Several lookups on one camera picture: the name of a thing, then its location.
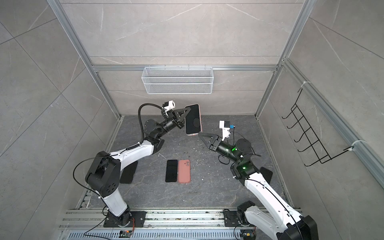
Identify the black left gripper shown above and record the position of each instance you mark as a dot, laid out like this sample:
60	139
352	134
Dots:
174	115

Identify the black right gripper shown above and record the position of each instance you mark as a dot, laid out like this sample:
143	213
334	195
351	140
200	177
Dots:
216	139

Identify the black phone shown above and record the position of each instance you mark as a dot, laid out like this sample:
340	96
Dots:
171	171
193	120

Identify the pink phone case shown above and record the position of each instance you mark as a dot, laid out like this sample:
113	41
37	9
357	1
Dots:
184	171

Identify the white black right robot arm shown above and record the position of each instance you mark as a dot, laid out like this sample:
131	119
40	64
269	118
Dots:
281	222

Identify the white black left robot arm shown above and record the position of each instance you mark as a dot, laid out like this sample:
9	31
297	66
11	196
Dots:
104	173

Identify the black pad right side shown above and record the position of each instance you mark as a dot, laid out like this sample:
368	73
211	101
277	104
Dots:
267	174

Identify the black pad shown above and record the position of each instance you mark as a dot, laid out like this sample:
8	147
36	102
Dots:
267	174
128	173

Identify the black pad left side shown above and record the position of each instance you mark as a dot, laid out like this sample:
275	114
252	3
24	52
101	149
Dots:
128	173

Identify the small circuit board left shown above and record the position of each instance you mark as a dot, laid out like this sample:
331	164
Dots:
126	234

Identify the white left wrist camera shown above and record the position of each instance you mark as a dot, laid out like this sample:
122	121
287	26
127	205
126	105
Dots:
167	106

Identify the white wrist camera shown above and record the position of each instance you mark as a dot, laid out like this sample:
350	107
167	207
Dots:
167	106
226	128

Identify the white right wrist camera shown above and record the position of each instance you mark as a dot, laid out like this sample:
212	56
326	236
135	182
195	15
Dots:
226	128

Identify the white wire mesh basket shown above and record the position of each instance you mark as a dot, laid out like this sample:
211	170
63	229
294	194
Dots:
178	80

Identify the black wire hook rack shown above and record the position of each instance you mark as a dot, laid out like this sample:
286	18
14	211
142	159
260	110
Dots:
308	134

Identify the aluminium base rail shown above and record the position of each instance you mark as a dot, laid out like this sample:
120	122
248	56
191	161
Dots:
156	224

